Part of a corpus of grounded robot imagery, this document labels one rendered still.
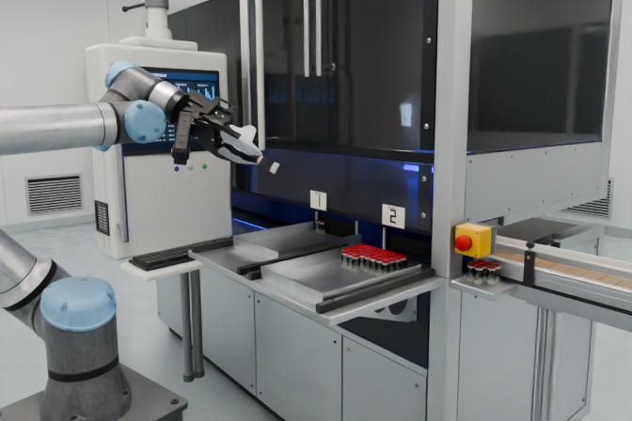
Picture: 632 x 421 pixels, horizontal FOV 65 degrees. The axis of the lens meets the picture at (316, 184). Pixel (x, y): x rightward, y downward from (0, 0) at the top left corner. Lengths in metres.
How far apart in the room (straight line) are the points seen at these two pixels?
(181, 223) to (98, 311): 1.08
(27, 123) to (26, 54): 5.57
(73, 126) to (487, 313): 1.20
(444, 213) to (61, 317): 0.90
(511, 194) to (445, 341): 0.47
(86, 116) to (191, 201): 1.12
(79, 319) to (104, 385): 0.13
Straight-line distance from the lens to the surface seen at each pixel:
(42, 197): 6.48
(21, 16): 6.49
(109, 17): 6.72
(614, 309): 1.31
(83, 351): 0.96
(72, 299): 0.95
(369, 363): 1.69
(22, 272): 1.05
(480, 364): 1.63
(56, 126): 0.90
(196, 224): 2.02
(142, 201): 1.90
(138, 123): 0.93
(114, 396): 1.01
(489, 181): 1.47
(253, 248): 1.58
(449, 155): 1.32
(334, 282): 1.32
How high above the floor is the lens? 1.32
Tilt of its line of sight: 8 degrees down
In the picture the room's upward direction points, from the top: straight up
